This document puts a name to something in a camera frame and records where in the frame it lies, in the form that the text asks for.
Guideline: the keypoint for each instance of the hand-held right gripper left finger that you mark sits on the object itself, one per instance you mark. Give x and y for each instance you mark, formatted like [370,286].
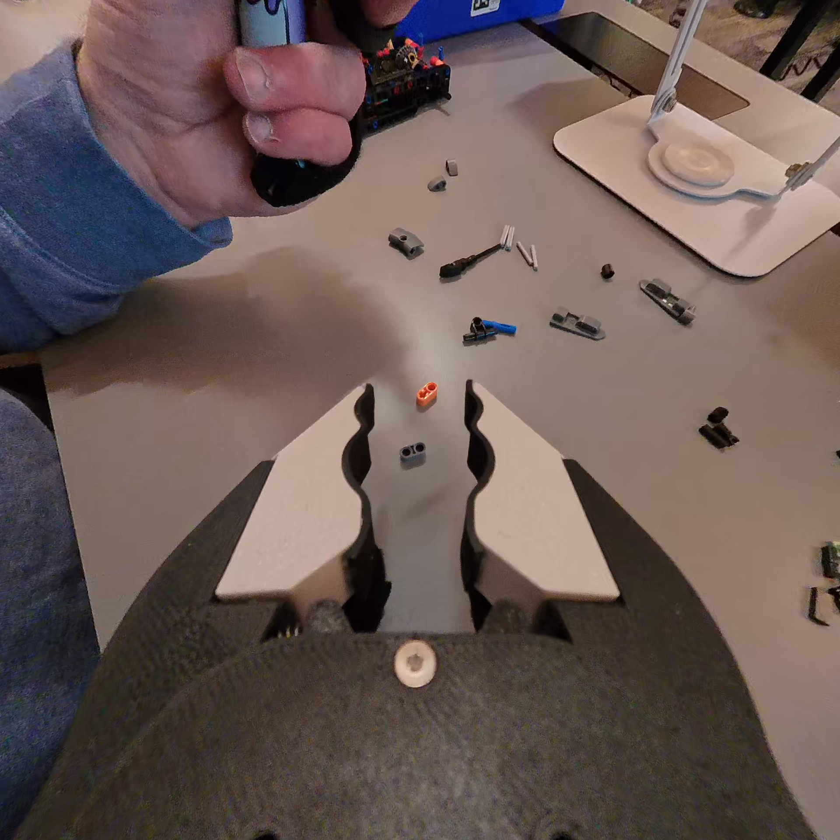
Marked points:
[295,525]

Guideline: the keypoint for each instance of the orange two-hole lego beam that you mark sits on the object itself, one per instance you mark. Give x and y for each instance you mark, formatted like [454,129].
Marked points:
[427,395]

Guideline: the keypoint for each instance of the blue storage bin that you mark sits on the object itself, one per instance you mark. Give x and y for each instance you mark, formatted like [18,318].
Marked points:
[525,13]

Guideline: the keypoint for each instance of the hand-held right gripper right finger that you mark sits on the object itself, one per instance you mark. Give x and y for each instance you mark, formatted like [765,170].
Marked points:
[544,525]

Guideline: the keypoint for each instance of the white book stand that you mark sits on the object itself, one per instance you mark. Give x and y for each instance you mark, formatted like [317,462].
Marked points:
[656,170]

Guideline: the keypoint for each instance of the grey two-hole lego beam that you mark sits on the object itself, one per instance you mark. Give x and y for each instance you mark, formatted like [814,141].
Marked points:
[413,455]

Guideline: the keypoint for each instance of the blue black lego axle assembly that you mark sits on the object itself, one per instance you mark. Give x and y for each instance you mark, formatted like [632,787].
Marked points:
[489,330]

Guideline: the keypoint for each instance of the black lego bracket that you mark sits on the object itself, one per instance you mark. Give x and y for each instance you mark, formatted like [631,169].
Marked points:
[817,607]

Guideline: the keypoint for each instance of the long black lego axle piece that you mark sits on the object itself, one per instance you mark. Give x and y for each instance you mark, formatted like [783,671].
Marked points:
[469,261]

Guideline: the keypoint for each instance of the green black lego piece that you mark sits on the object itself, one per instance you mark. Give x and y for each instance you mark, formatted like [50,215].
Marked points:
[831,561]

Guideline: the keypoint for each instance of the person's left forearm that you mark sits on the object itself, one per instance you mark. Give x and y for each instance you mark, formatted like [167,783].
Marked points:
[65,216]

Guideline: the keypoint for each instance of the grey curved lego piece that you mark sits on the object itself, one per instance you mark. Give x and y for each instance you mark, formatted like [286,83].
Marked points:
[405,243]

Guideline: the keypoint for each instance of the small black lego piece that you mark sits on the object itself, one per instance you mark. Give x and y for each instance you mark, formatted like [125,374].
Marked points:
[718,436]
[718,414]

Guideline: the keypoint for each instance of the lego car chassis model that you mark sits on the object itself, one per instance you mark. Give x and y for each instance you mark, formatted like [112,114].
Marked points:
[407,85]

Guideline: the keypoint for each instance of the dark grey small lego piece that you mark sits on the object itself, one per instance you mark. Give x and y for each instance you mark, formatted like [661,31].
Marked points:
[438,184]

